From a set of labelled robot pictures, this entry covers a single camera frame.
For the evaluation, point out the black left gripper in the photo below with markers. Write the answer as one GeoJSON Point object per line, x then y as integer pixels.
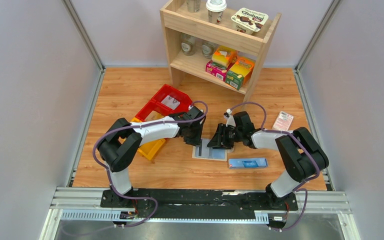
{"type": "Point", "coordinates": [194, 133]}

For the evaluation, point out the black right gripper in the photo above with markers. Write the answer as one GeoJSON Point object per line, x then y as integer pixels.
{"type": "Point", "coordinates": [227, 135]}

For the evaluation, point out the white card with magnetic stripe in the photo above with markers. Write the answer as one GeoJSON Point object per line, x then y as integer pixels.
{"type": "Point", "coordinates": [202, 150]}

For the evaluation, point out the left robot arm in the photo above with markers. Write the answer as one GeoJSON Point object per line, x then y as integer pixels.
{"type": "Point", "coordinates": [116, 149]}

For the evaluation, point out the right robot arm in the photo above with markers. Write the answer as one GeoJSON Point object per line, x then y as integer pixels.
{"type": "Point", "coordinates": [302, 156]}

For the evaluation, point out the white paper in bin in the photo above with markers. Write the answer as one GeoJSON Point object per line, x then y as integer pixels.
{"type": "Point", "coordinates": [171, 102]}

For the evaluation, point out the blue gum pack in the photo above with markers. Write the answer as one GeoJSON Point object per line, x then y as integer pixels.
{"type": "Point", "coordinates": [244, 163]}

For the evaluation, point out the red plastic bin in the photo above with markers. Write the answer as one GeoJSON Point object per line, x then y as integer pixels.
{"type": "Point", "coordinates": [179, 95]}
{"type": "Point", "coordinates": [150, 112]}

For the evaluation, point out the yellow plastic bin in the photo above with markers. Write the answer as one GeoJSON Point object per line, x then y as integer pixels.
{"type": "Point", "coordinates": [151, 149]}

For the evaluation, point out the pink snack packet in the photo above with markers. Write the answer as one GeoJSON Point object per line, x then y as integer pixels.
{"type": "Point", "coordinates": [283, 121]}

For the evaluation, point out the pink orange juice carton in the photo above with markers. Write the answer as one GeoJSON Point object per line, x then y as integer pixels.
{"type": "Point", "coordinates": [221, 61]}

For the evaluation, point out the green yellow juice carton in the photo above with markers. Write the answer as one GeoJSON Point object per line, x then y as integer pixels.
{"type": "Point", "coordinates": [240, 72]}

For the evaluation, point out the right glass water bottle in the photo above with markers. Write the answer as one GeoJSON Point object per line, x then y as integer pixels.
{"type": "Point", "coordinates": [208, 48]}

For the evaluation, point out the Chobani yogurt cup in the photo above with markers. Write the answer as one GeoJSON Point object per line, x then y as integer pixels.
{"type": "Point", "coordinates": [248, 21]}

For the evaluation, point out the metal can on shelf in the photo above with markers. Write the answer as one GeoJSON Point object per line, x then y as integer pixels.
{"type": "Point", "coordinates": [193, 6]}

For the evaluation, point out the paper coffee cup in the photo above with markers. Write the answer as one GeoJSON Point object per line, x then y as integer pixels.
{"type": "Point", "coordinates": [215, 9]}

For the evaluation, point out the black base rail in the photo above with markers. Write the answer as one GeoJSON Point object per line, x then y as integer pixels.
{"type": "Point", "coordinates": [198, 203]}

